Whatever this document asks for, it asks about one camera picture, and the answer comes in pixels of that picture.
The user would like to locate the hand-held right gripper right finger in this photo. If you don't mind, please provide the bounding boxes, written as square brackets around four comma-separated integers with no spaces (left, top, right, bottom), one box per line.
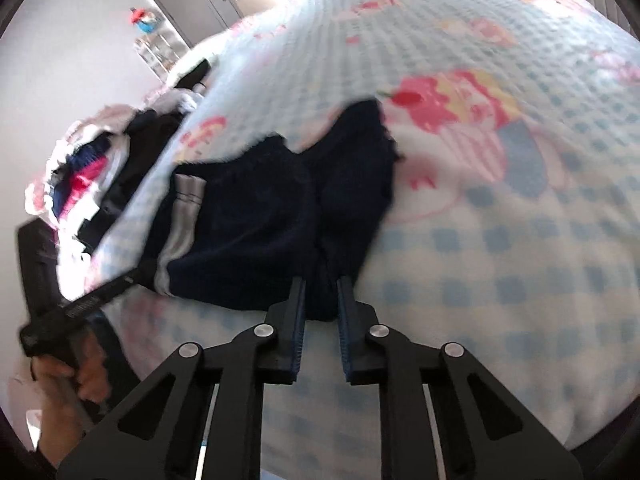
[336,276,585,480]

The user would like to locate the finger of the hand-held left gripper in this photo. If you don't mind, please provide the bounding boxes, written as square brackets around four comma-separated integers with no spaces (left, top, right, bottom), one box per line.
[62,266,146,319]

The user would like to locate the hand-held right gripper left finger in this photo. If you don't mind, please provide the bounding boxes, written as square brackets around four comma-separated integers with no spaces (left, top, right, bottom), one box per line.
[56,276,307,480]

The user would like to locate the navy shorts with grey stripes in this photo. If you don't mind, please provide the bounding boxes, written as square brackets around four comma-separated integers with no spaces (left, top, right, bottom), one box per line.
[134,100,401,323]

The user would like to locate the pile of mixed clothes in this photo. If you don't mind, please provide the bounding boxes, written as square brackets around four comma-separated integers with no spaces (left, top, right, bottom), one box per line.
[25,60,221,266]

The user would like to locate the person's left hand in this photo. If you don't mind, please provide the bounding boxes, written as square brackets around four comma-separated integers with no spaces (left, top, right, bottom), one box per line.
[29,334,115,406]

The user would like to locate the printed checkered blanket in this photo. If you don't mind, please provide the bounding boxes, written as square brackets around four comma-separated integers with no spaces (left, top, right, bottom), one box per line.
[85,0,640,476]

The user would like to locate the red and blue toy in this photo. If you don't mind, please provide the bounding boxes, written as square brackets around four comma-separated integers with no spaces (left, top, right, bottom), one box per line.
[129,7,162,36]

